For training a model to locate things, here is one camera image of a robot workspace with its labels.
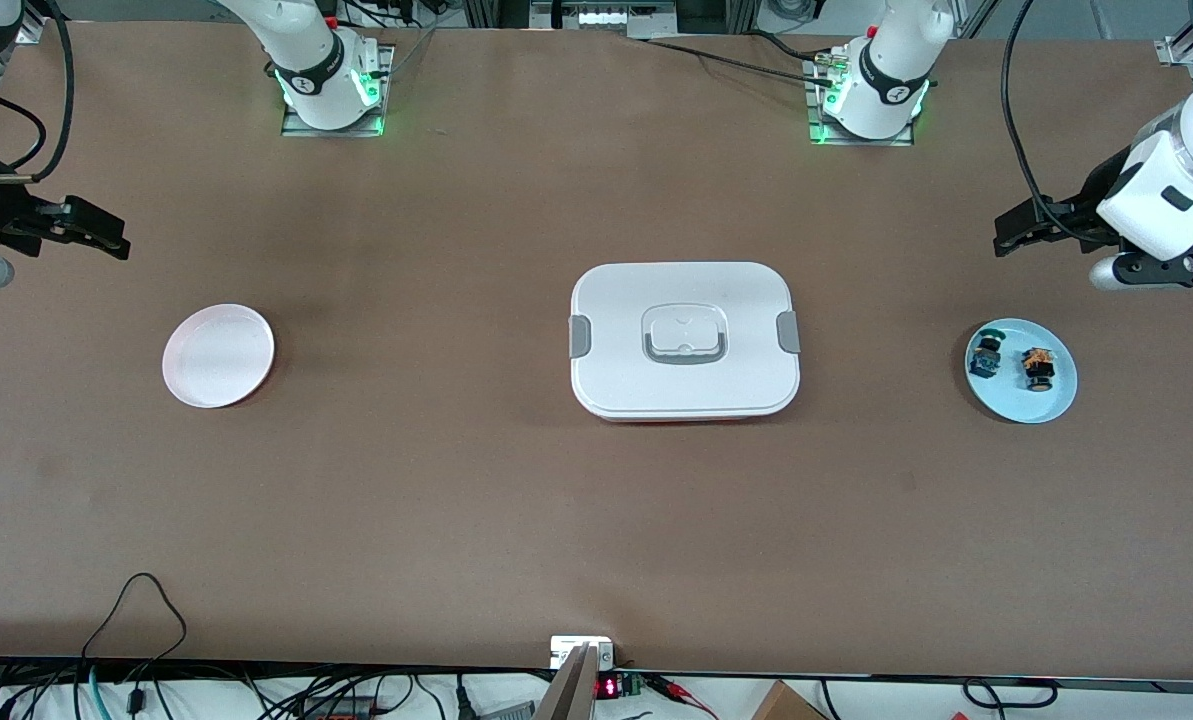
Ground white lunch box grey clips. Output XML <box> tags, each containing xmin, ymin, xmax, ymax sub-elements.
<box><xmin>568</xmin><ymin>262</ymin><xmax>802</xmax><ymax>423</ymax></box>

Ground pink round plate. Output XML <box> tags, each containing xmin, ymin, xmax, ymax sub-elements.
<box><xmin>162</xmin><ymin>304</ymin><xmax>277</xmax><ymax>410</ymax></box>

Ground light blue round plate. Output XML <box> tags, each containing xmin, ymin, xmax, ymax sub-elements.
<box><xmin>964</xmin><ymin>318</ymin><xmax>1079</xmax><ymax>425</ymax></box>

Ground white power strip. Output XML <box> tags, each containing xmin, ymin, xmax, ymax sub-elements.
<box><xmin>531</xmin><ymin>0</ymin><xmax>677</xmax><ymax>39</ymax></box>

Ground brown cardboard piece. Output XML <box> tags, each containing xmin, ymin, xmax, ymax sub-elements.
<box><xmin>751</xmin><ymin>680</ymin><xmax>829</xmax><ymax>720</ymax></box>

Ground red and black clip leads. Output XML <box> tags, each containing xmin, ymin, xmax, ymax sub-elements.
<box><xmin>648</xmin><ymin>673</ymin><xmax>722</xmax><ymax>719</ymax></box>

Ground small white mounting block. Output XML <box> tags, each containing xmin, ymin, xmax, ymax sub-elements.
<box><xmin>550</xmin><ymin>636</ymin><xmax>615</xmax><ymax>669</ymax></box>

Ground aluminium profile bar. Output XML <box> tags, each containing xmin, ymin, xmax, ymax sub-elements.
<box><xmin>534</xmin><ymin>645</ymin><xmax>599</xmax><ymax>720</ymax></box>

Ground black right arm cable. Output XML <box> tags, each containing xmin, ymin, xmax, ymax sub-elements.
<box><xmin>0</xmin><ymin>0</ymin><xmax>77</xmax><ymax>186</ymax></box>

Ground aluminium profile frame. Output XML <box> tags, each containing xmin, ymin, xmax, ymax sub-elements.
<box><xmin>1154</xmin><ymin>35</ymin><xmax>1193</xmax><ymax>136</ymax></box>

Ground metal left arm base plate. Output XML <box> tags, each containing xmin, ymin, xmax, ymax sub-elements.
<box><xmin>806</xmin><ymin>50</ymin><xmax>917</xmax><ymax>148</ymax></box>

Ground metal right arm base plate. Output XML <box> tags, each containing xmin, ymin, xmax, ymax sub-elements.
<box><xmin>281</xmin><ymin>45</ymin><xmax>395</xmax><ymax>138</ymax></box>

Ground thin black looped cable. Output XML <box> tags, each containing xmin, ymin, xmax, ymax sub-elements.
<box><xmin>81</xmin><ymin>572</ymin><xmax>189</xmax><ymax>691</ymax></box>

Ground black cable to arm base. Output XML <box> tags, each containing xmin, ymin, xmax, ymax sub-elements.
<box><xmin>644</xmin><ymin>30</ymin><xmax>842</xmax><ymax>89</ymax></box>

